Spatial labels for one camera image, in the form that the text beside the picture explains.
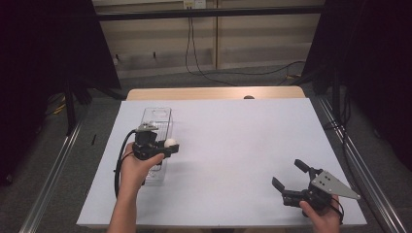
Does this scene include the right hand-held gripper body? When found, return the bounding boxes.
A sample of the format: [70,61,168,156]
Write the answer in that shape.
[281,167,361,212]

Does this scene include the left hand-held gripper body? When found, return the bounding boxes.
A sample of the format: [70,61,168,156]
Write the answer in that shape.
[131,121,167,161]

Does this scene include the white egg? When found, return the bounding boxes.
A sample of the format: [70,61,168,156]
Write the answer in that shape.
[163,138,179,150]

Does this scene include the clear plastic storage container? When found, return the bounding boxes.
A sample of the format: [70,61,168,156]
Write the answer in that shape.
[138,107,174,186]

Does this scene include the person's left hand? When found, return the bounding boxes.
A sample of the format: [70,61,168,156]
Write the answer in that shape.
[120,143,165,196]

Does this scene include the person's right hand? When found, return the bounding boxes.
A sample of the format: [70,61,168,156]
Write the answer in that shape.
[298,194,343,233]

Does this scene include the white table mat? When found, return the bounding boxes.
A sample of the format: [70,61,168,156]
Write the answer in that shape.
[76,98,368,228]

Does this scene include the wooden table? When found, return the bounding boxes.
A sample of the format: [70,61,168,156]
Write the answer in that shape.
[125,84,307,102]

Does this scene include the black metal stand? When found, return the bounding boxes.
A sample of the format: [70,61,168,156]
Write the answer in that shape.
[62,77,94,137]

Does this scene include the black curtain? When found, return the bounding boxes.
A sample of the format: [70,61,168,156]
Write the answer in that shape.
[301,0,412,171]
[0,0,122,188]

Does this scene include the black horizontal metal bar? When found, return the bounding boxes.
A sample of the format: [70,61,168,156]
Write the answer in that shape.
[96,5,326,22]

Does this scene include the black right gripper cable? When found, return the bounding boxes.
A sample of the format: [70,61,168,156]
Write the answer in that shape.
[329,197,346,226]

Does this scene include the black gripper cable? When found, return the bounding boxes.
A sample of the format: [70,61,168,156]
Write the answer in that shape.
[329,197,346,226]
[113,128,138,199]

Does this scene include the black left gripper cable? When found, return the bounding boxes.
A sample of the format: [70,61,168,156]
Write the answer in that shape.
[113,128,138,199]

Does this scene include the aluminium floor rail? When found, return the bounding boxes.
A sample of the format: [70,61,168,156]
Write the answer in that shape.
[316,96,408,233]
[18,105,86,233]

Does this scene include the black hanging cables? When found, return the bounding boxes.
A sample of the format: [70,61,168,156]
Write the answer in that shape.
[184,17,306,87]

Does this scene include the white wall socket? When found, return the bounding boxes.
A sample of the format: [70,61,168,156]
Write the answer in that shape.
[182,0,208,10]

